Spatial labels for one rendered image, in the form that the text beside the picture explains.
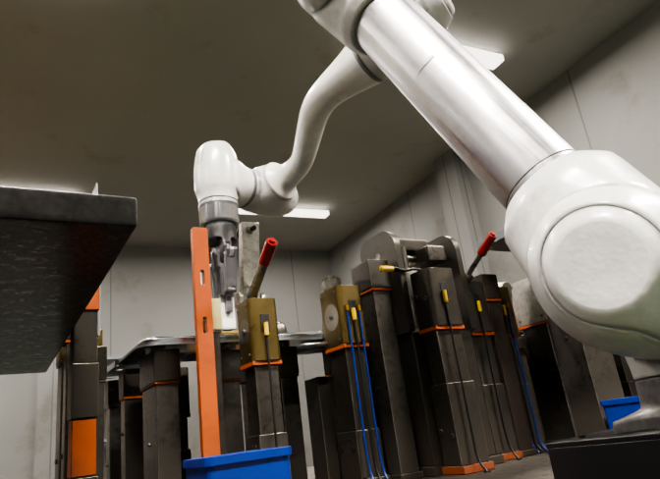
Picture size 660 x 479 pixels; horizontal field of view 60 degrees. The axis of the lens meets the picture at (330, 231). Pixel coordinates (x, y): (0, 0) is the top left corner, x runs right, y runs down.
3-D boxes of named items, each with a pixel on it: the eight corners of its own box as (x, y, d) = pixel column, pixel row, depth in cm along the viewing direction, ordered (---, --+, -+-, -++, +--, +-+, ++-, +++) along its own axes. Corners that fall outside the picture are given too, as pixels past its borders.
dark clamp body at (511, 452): (493, 460, 126) (458, 292, 138) (535, 458, 116) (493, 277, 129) (468, 465, 122) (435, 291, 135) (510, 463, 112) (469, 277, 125)
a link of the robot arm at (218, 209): (230, 213, 138) (232, 236, 136) (192, 209, 133) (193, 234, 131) (244, 197, 130) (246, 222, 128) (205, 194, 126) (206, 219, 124)
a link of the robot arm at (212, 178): (214, 189, 125) (259, 202, 134) (210, 128, 130) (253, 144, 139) (185, 206, 131) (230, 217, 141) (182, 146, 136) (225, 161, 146)
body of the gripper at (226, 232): (242, 221, 128) (245, 260, 125) (229, 234, 135) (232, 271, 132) (209, 219, 124) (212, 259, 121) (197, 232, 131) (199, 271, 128)
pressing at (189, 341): (552, 342, 189) (551, 337, 190) (612, 327, 171) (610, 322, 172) (115, 365, 120) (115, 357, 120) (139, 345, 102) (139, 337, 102)
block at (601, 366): (607, 443, 125) (554, 249, 140) (640, 441, 119) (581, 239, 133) (577, 449, 120) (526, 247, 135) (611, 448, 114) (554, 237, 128)
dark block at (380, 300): (401, 477, 110) (368, 269, 124) (423, 477, 104) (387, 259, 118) (380, 482, 107) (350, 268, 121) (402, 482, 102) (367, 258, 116)
